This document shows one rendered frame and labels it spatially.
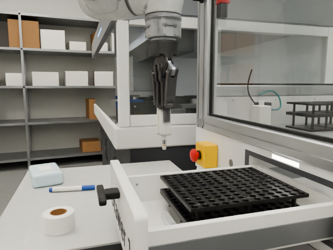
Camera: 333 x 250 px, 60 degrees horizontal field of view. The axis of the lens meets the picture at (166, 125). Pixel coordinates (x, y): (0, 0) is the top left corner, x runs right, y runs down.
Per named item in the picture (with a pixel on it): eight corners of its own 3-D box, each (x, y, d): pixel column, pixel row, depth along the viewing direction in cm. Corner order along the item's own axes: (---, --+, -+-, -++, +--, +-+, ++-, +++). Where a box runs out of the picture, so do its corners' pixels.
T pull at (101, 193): (99, 208, 45) (98, 199, 45) (96, 191, 52) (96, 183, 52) (122, 205, 46) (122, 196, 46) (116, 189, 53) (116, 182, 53)
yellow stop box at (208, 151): (202, 169, 87) (202, 146, 86) (193, 163, 93) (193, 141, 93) (217, 167, 88) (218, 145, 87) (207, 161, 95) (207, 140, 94)
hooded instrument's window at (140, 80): (116, 126, 130) (114, 22, 124) (95, 103, 300) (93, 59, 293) (320, 118, 163) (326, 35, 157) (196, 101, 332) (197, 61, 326)
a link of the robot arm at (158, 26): (152, 10, 65) (152, 37, 66) (188, 14, 69) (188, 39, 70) (139, 19, 73) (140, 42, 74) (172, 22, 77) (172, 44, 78)
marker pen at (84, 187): (48, 193, 89) (48, 188, 89) (49, 191, 90) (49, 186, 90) (94, 190, 91) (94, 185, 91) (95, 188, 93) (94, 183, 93)
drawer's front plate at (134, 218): (135, 297, 37) (134, 216, 36) (111, 207, 65) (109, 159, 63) (148, 294, 38) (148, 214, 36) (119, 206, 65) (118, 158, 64)
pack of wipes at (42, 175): (64, 184, 97) (63, 171, 96) (32, 189, 92) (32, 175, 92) (56, 172, 110) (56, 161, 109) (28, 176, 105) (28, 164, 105)
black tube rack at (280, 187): (190, 248, 45) (191, 209, 44) (160, 204, 62) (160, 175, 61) (306, 228, 51) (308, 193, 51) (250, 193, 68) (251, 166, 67)
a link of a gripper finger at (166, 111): (168, 101, 73) (173, 101, 70) (168, 121, 74) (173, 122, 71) (162, 101, 73) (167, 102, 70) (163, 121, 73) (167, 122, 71)
